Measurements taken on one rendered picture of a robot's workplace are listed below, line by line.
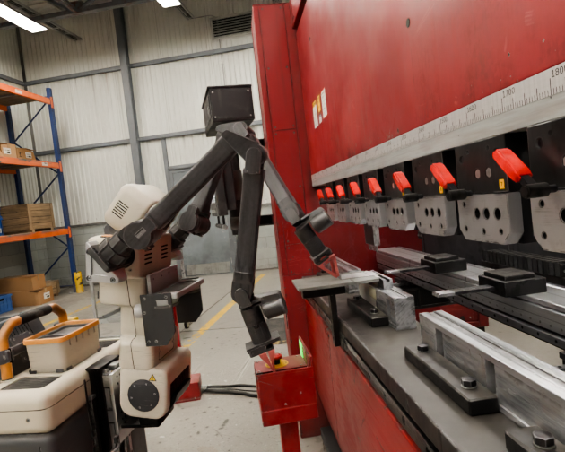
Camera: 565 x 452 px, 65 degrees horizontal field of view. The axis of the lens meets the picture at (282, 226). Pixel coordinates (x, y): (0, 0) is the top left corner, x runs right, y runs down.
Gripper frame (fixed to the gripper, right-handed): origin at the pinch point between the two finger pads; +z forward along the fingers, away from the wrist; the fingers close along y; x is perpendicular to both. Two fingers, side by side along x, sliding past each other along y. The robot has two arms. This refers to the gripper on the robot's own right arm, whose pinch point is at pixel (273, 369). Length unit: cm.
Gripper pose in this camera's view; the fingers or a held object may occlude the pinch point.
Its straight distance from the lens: 134.2
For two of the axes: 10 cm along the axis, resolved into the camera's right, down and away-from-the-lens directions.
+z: 3.5, 9.3, 0.8
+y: 9.3, -3.6, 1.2
